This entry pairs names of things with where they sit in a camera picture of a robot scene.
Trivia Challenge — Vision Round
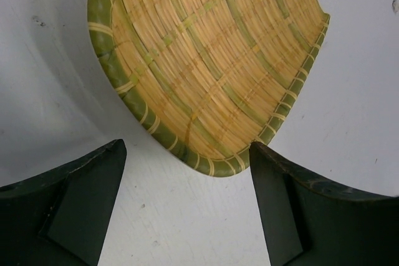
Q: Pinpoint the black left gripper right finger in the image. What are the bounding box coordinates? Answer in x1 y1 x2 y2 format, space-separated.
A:
249 142 398 265

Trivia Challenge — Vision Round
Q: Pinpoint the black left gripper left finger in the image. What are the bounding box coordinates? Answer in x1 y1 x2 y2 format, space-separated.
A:
1 139 127 265

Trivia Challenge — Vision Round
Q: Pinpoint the fan-shaped bamboo pattern plate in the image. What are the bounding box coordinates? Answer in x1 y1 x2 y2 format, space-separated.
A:
87 0 330 177

